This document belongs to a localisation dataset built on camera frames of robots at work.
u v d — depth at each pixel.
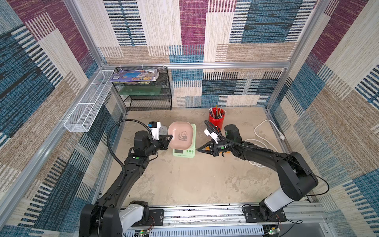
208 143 0.76
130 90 0.98
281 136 1.06
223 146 0.74
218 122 1.00
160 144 0.70
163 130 0.74
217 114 1.02
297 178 0.45
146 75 0.84
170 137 0.79
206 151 0.76
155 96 1.15
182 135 0.79
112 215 0.39
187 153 0.78
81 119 0.70
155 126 0.71
